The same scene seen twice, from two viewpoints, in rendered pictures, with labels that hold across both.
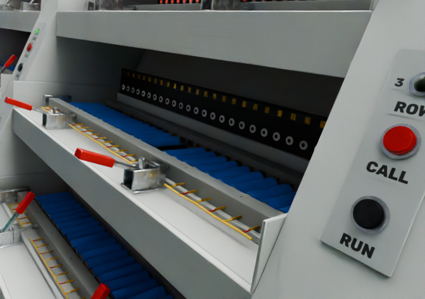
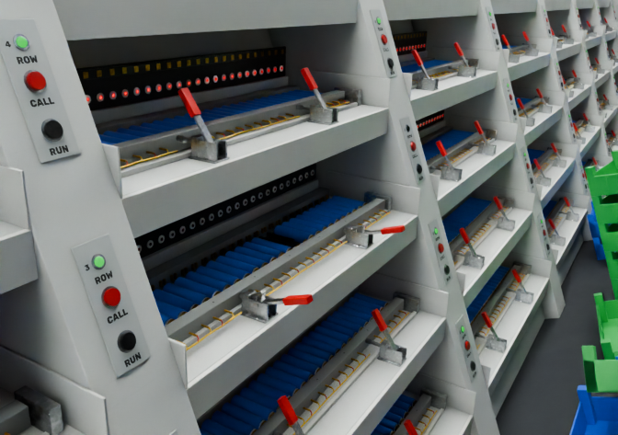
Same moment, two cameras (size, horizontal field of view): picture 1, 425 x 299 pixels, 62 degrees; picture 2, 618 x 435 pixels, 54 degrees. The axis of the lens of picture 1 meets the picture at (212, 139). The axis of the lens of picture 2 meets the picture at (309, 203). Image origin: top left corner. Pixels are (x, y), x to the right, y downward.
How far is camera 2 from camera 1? 1.13 m
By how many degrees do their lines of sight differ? 100
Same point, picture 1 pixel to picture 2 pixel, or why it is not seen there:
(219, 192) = (367, 212)
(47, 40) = (135, 256)
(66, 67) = not seen: hidden behind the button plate
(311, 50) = (378, 127)
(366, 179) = (414, 161)
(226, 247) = (394, 220)
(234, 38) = (355, 133)
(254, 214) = (378, 206)
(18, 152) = not seen: outside the picture
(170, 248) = (397, 238)
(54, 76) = not seen: hidden behind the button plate
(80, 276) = (335, 365)
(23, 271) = (336, 419)
